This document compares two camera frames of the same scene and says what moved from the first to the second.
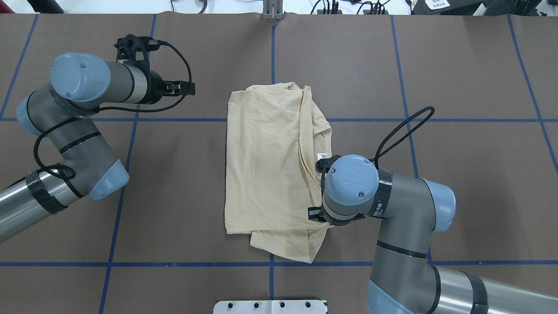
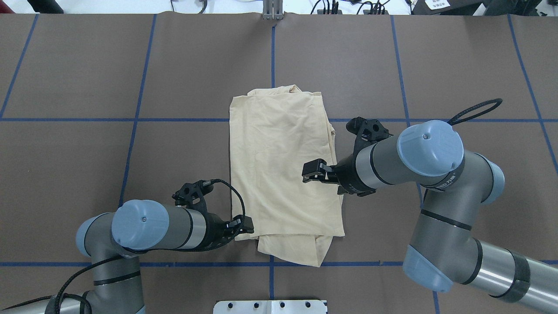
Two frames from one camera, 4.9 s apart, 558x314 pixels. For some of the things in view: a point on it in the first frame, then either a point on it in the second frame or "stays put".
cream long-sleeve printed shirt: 275,132 stays put
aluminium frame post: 273,9 stays put
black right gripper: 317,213 → 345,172
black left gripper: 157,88 → 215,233
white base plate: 270,307 stays put
